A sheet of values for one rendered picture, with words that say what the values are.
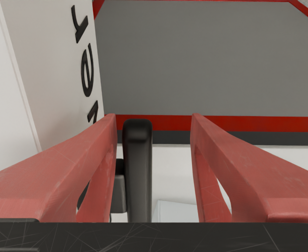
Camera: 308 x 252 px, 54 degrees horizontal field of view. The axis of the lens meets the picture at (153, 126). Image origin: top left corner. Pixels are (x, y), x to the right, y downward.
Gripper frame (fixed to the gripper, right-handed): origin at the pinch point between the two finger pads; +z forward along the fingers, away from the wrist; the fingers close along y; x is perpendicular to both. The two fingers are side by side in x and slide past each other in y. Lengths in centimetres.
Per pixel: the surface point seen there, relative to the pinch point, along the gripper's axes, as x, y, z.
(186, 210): 21.8, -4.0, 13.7
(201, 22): 13, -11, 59
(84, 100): 0.5, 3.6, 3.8
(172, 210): 21.5, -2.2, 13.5
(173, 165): 15.3, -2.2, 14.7
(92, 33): -1.7, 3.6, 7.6
